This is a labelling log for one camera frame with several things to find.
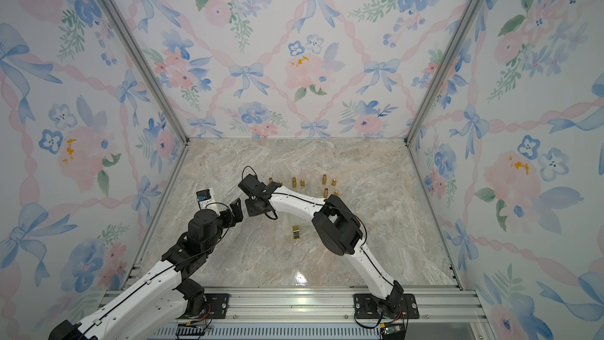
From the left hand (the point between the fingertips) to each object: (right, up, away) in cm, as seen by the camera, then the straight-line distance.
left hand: (230, 201), depth 81 cm
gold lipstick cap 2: (+38, +4, +22) cm, 45 cm away
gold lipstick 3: (+34, +6, +21) cm, 40 cm away
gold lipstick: (+11, +6, +18) cm, 22 cm away
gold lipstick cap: (+25, +4, +21) cm, 33 cm away
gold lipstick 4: (+35, +1, +16) cm, 38 cm away
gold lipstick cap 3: (+39, +1, +16) cm, 42 cm away
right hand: (+6, -4, +12) cm, 14 cm away
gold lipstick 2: (+21, +5, +20) cm, 29 cm away
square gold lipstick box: (+23, -11, +5) cm, 26 cm away
